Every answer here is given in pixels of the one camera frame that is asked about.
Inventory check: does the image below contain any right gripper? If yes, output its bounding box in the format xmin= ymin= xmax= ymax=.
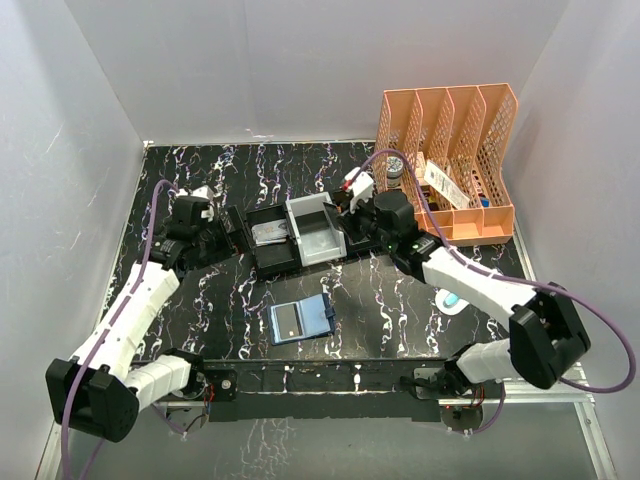
xmin=335 ymin=192 xmax=396 ymax=251

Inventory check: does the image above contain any white plastic bin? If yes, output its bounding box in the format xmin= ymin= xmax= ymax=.
xmin=285 ymin=192 xmax=347 ymax=267

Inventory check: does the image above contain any black tray with gold card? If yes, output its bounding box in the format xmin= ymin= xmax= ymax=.
xmin=340 ymin=221 xmax=399 ymax=258

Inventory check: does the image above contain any white VIP card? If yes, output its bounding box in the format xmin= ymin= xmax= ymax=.
xmin=251 ymin=219 xmax=289 ymax=246

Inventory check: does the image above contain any blue card holder wallet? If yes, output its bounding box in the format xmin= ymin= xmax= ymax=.
xmin=268 ymin=293 xmax=336 ymax=346

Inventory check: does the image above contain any orange desk file organizer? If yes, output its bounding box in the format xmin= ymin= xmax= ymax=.
xmin=370 ymin=83 xmax=518 ymax=246

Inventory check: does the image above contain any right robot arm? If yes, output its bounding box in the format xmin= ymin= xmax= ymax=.
xmin=323 ymin=170 xmax=591 ymax=397

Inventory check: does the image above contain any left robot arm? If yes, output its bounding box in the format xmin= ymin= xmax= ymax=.
xmin=45 ymin=186 xmax=249 ymax=442

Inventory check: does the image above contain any black tray with blue card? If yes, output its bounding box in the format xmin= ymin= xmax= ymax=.
xmin=246 ymin=203 xmax=301 ymax=280

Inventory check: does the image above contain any dark card in wallet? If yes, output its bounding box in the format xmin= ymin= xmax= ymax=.
xmin=275 ymin=304 xmax=302 ymax=339

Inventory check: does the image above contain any black item in white bin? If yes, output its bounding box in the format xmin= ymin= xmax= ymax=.
xmin=296 ymin=210 xmax=331 ymax=234

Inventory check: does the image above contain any round jar with patterned lid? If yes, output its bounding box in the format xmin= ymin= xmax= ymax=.
xmin=386 ymin=155 xmax=404 ymax=189

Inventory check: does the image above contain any white labelled flat package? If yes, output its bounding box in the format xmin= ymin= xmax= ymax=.
xmin=424 ymin=160 xmax=470 ymax=210

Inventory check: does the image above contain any blister pack with blue tool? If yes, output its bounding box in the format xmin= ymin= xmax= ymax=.
xmin=435 ymin=289 xmax=469 ymax=316

